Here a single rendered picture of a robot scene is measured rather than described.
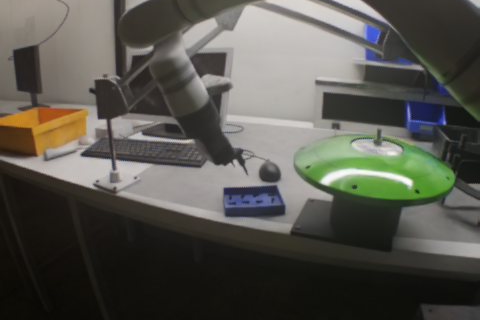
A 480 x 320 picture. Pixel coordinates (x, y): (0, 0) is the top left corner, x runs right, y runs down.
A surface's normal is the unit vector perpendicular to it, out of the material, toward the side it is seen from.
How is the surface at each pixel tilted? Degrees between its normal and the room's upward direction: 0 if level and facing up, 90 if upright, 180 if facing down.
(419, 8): 92
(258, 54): 90
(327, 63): 90
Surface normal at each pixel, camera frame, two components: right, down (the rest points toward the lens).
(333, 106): -0.36, 0.28
